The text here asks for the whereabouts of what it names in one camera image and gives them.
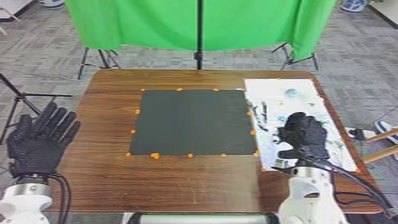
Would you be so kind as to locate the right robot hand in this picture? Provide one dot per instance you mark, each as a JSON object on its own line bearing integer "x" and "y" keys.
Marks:
{"x": 305, "y": 136}

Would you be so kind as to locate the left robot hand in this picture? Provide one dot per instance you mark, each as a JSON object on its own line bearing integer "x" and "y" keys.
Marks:
{"x": 37, "y": 143}

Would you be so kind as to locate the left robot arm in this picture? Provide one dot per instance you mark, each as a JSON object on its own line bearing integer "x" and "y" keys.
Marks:
{"x": 24, "y": 203}

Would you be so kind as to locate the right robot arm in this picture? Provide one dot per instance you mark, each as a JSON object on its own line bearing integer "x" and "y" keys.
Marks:
{"x": 308, "y": 200}

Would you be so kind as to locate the wooden chair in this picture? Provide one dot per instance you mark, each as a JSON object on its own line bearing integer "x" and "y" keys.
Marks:
{"x": 380, "y": 145}

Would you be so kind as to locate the black tripod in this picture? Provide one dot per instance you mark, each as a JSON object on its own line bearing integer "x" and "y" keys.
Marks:
{"x": 21, "y": 98}

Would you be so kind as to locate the white sheet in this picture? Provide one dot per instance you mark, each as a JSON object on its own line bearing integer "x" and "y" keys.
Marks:
{"x": 278, "y": 90}

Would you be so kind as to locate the dark mat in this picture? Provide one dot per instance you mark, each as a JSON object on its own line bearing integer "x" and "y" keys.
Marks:
{"x": 193, "y": 121}

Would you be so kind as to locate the black stand legs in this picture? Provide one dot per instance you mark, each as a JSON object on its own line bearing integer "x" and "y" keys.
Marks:
{"x": 104, "y": 60}
{"x": 294, "y": 56}

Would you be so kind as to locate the pale grey bar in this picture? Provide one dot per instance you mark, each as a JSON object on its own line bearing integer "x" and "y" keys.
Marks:
{"x": 202, "y": 218}

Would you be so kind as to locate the black stand pole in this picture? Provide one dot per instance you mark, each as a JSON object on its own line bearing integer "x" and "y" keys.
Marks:
{"x": 200, "y": 33}

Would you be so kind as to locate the blue and white vase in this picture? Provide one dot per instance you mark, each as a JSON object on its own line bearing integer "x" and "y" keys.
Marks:
{"x": 53, "y": 3}
{"x": 355, "y": 5}

